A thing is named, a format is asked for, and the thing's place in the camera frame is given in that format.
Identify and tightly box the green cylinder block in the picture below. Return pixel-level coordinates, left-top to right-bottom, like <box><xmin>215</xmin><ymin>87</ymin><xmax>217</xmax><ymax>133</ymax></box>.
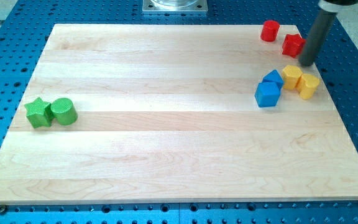
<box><xmin>51</xmin><ymin>98</ymin><xmax>78</xmax><ymax>126</ymax></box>

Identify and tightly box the green star block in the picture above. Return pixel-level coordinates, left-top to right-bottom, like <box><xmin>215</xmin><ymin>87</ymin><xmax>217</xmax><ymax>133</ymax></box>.
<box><xmin>24</xmin><ymin>97</ymin><xmax>54</xmax><ymax>129</ymax></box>

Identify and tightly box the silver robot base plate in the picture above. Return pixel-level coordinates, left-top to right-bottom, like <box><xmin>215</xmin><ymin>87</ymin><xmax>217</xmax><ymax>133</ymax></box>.
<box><xmin>142</xmin><ymin>0</ymin><xmax>208</xmax><ymax>14</ymax></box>

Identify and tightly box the red cylinder block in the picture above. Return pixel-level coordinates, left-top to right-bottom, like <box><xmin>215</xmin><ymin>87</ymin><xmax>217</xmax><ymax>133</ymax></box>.
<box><xmin>260</xmin><ymin>20</ymin><xmax>280</xmax><ymax>42</ymax></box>

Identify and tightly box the light wooden board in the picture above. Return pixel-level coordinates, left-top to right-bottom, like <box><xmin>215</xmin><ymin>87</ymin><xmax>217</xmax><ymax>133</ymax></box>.
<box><xmin>0</xmin><ymin>24</ymin><xmax>358</xmax><ymax>205</ymax></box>

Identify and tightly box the yellow hexagon block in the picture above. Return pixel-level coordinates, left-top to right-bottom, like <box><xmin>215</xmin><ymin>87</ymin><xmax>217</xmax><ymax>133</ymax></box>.
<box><xmin>282</xmin><ymin>65</ymin><xmax>303</xmax><ymax>90</ymax></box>

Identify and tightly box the blue perforated metal table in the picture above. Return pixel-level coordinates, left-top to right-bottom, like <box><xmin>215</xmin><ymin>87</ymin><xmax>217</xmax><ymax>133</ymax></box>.
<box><xmin>0</xmin><ymin>1</ymin><xmax>358</xmax><ymax>223</ymax></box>

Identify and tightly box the blue cube block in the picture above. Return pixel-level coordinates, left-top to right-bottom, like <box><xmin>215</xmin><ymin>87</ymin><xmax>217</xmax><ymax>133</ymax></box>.
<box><xmin>254</xmin><ymin>82</ymin><xmax>280</xmax><ymax>108</ymax></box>

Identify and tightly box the red star block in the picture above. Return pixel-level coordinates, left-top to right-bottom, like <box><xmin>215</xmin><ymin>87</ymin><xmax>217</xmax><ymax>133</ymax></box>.
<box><xmin>282</xmin><ymin>34</ymin><xmax>306</xmax><ymax>58</ymax></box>

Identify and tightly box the blue triangular block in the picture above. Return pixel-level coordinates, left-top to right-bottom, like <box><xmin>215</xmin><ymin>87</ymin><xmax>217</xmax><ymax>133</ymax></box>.
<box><xmin>262</xmin><ymin>70</ymin><xmax>284</xmax><ymax>90</ymax></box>

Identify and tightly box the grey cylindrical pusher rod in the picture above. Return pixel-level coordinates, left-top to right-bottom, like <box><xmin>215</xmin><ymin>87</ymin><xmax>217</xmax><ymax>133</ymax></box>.
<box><xmin>298</xmin><ymin>0</ymin><xmax>358</xmax><ymax>67</ymax></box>

